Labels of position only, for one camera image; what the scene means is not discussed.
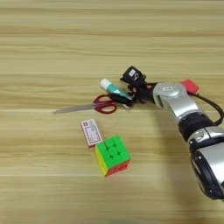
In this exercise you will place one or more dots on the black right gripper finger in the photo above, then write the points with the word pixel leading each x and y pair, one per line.
pixel 131 88
pixel 122 99

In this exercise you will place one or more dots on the red cube block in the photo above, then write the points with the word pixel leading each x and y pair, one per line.
pixel 190 86

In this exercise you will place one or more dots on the green red yellow puzzle cube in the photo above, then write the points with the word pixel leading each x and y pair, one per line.
pixel 112 154

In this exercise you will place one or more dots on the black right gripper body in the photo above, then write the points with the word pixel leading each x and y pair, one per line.
pixel 144 93

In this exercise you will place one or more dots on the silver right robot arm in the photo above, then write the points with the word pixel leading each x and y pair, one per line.
pixel 180 102

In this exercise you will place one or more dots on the small black white-labelled box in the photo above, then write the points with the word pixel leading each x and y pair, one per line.
pixel 133 74

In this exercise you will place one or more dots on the small red white card box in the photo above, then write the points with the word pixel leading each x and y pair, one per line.
pixel 91 132

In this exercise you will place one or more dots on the white teal glue stick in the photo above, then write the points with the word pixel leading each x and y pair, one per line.
pixel 112 86

